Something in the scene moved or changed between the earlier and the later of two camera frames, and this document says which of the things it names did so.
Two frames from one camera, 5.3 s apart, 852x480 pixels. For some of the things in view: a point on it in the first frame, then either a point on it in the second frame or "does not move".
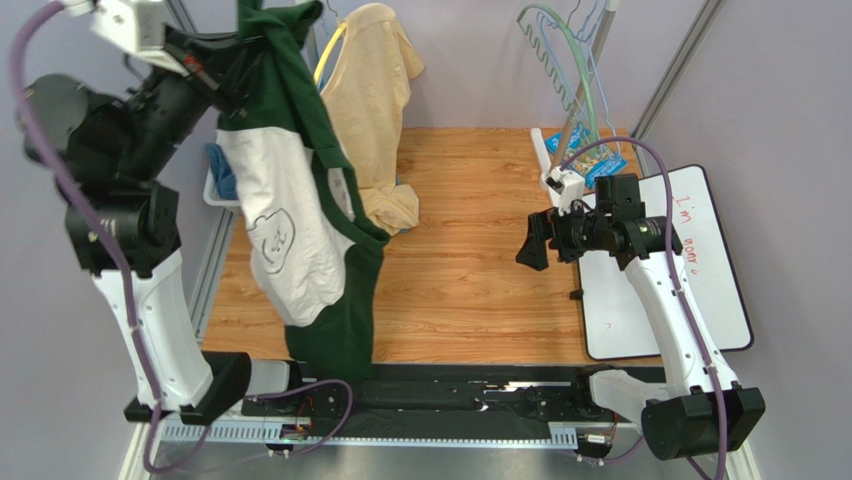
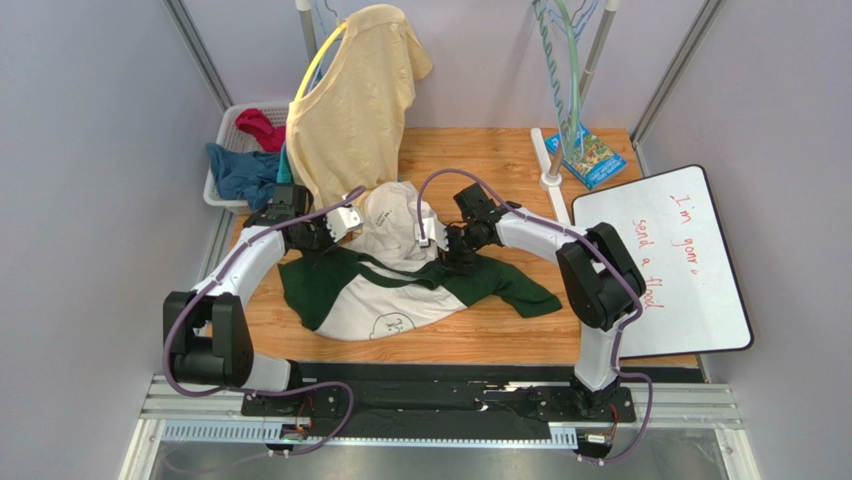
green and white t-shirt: (315, 236) → (378, 284)
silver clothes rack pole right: (588, 78) does not move
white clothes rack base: (552, 198) does not move
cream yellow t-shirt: (365, 94) does not move
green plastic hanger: (567, 101) → (573, 139)
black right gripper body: (555, 232) → (455, 246)
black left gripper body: (203, 74) → (315, 235)
